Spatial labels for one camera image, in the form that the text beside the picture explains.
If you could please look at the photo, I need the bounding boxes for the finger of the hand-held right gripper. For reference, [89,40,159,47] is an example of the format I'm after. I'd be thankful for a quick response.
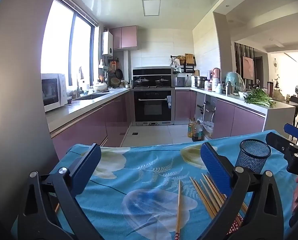
[265,132,296,155]
[283,123,298,147]

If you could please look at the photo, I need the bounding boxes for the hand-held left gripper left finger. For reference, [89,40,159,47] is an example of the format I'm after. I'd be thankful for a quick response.
[17,144,102,240]

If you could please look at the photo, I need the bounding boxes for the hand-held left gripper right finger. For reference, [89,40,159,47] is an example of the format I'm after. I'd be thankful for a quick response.
[200,142,286,240]

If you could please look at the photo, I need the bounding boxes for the bunch of wooden chopsticks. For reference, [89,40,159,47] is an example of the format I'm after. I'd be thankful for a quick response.
[190,172,248,233]

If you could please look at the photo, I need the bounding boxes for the black mesh holder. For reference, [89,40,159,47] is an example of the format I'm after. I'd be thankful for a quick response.
[235,139,272,174]

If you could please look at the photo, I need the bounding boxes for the red-ended wooden chopstick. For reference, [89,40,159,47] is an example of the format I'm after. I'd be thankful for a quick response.
[174,179,183,240]

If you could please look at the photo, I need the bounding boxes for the clear plastic bag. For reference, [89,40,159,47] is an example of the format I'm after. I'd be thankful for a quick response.
[201,121,214,139]

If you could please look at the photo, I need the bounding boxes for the cooking oil bottles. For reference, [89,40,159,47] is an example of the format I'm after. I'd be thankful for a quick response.
[191,120,204,142]

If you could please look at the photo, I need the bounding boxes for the pink kitchen base cabinet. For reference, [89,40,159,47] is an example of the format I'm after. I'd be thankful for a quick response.
[50,90,133,153]
[175,89,267,140]

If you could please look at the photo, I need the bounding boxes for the green leafy vegetables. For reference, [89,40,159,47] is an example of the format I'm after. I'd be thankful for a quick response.
[244,87,277,108]

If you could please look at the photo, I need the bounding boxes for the yellow cooking oil bottle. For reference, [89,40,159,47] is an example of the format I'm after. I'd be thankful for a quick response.
[187,118,197,138]

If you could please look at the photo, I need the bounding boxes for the blue floral tablecloth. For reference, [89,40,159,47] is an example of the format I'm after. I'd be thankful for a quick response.
[10,129,298,240]

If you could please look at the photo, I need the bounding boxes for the white kitchen countertop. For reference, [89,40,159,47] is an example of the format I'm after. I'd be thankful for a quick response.
[46,86,297,133]

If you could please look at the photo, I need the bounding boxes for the kitchen sink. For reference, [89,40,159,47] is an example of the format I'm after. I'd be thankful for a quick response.
[75,92,112,101]

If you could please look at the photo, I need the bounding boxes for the mint green appliance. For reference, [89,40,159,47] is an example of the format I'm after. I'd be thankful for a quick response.
[225,72,245,92]

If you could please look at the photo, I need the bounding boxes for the white casserole pot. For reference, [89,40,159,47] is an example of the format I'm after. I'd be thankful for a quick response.
[93,82,108,93]

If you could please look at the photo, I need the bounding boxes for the white microwave oven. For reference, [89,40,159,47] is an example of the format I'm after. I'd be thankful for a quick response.
[41,73,68,112]

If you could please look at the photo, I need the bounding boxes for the steel sink faucet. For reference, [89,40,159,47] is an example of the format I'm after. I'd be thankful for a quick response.
[76,66,84,98]

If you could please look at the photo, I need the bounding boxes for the steel steamer pot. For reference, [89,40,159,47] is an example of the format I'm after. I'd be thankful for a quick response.
[194,76,207,88]

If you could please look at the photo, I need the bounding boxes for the black integrated stove oven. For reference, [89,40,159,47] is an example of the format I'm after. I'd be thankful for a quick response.
[132,67,176,126]

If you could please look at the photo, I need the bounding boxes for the grey refrigerator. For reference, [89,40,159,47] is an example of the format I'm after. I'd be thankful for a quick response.
[0,0,67,180]

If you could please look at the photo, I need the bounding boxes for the kitchen window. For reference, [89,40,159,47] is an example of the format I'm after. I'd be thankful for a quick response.
[40,0,99,87]

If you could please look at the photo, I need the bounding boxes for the ceiling light panel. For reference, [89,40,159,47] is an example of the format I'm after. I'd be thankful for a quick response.
[142,0,161,16]

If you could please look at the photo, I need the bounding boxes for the pink wall picture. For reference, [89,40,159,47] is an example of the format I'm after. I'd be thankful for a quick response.
[242,56,255,79]

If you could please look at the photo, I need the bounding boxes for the black wall rack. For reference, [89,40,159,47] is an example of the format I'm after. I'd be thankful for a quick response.
[170,54,197,74]

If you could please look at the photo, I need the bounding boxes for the white wall water heater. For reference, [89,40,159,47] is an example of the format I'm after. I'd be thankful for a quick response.
[102,32,114,57]

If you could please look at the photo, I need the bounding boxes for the pink wall cabinet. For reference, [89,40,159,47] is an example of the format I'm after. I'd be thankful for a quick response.
[110,25,138,50]

